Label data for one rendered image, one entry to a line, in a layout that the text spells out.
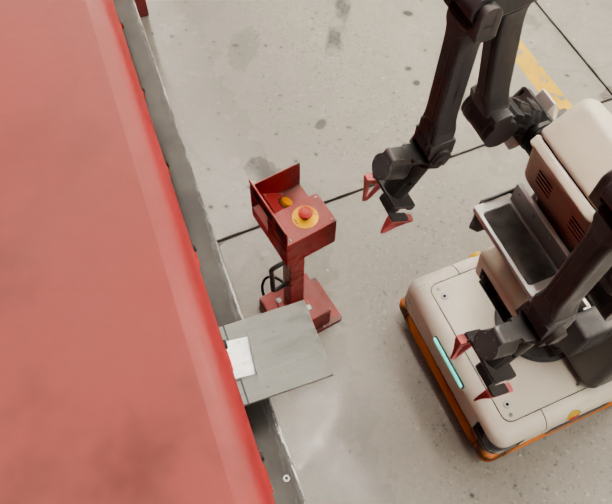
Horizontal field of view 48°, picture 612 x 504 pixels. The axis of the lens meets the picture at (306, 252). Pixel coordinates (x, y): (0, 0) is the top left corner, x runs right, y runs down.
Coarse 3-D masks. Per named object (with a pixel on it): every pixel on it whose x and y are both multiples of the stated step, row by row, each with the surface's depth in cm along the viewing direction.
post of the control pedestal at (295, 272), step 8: (296, 264) 213; (304, 264) 217; (288, 272) 218; (296, 272) 218; (288, 280) 223; (296, 280) 223; (288, 288) 229; (296, 288) 228; (288, 296) 235; (296, 296) 234; (288, 304) 241
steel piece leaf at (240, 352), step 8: (248, 336) 144; (232, 344) 145; (240, 344) 145; (248, 344) 145; (232, 352) 145; (240, 352) 145; (248, 352) 145; (232, 360) 144; (240, 360) 144; (248, 360) 144; (240, 368) 143; (248, 368) 143; (240, 376) 142
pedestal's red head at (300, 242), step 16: (272, 176) 189; (288, 176) 194; (256, 192) 183; (272, 192) 196; (288, 192) 199; (304, 192) 199; (256, 208) 196; (272, 208) 191; (288, 208) 188; (320, 208) 188; (272, 224) 185; (288, 224) 185; (320, 224) 185; (272, 240) 193; (288, 240) 183; (304, 240) 185; (320, 240) 190; (288, 256) 187; (304, 256) 193
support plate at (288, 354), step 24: (288, 312) 149; (240, 336) 146; (264, 336) 147; (288, 336) 147; (312, 336) 147; (264, 360) 144; (288, 360) 144; (312, 360) 144; (240, 384) 142; (264, 384) 142; (288, 384) 142
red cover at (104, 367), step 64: (0, 0) 11; (64, 0) 11; (0, 64) 10; (64, 64) 10; (128, 64) 11; (0, 128) 10; (64, 128) 10; (128, 128) 10; (0, 192) 9; (64, 192) 9; (128, 192) 9; (0, 256) 9; (64, 256) 9; (128, 256) 9; (192, 256) 9; (0, 320) 8; (64, 320) 8; (128, 320) 8; (192, 320) 8; (0, 384) 8; (64, 384) 8; (128, 384) 8; (192, 384) 8; (0, 448) 8; (64, 448) 8; (128, 448) 8; (192, 448) 8; (256, 448) 8
